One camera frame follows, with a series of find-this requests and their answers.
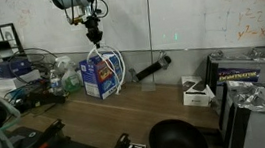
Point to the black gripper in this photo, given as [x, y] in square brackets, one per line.
[93, 28]

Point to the blue cardboard box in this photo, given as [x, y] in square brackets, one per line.
[101, 79]

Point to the white phone box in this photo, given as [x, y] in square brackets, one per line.
[195, 93]

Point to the clear spray bottle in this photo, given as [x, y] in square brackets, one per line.
[70, 79]

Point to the small water bottle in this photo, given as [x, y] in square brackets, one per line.
[56, 84]

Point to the black flashlight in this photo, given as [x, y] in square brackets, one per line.
[152, 68]

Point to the clear acrylic sheet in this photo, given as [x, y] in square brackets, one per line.
[148, 86]

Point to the black hand tool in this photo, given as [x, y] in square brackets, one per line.
[41, 99]

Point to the dark blue carton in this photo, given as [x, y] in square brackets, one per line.
[11, 68]

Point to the white paper stack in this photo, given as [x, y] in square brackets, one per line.
[16, 82]

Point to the black frying pan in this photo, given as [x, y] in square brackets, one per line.
[177, 141]

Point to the crumpled aluminium foil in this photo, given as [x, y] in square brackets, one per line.
[247, 96]

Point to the black picture frame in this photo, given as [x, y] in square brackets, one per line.
[11, 37]

